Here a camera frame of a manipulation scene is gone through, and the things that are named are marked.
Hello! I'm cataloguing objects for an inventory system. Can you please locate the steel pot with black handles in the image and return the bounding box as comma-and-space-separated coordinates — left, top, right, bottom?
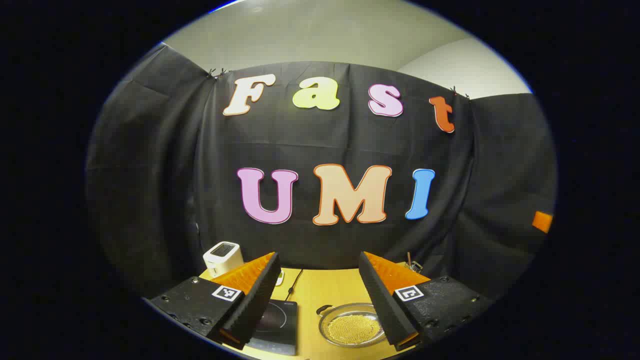
316, 302, 388, 349

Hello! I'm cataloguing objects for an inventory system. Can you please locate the black power cable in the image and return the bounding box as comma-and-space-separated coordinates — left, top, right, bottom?
285, 269, 304, 302

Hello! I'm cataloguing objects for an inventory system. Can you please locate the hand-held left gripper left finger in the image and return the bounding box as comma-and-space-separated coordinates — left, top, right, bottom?
149, 251, 282, 351

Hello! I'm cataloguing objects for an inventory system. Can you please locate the white toaster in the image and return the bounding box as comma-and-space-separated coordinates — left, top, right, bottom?
202, 241, 245, 278

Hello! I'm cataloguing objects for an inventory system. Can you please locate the pile of yellow soybeans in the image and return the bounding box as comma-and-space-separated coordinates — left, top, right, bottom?
327, 314, 383, 345

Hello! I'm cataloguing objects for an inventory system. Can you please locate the black induction cooktop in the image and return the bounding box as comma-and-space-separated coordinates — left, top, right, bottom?
245, 299, 299, 357

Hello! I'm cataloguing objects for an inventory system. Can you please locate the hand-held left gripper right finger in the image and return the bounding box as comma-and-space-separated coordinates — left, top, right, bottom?
358, 251, 496, 352

